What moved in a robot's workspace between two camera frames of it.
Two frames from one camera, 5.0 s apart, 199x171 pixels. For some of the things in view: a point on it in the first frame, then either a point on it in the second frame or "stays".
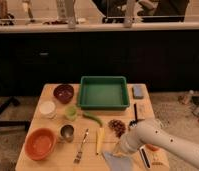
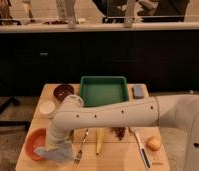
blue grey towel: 116,163 to 64,153
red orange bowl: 40,144 stays
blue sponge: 138,91 stays
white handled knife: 145,157 stays
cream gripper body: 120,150 to 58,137
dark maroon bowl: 64,93 stays
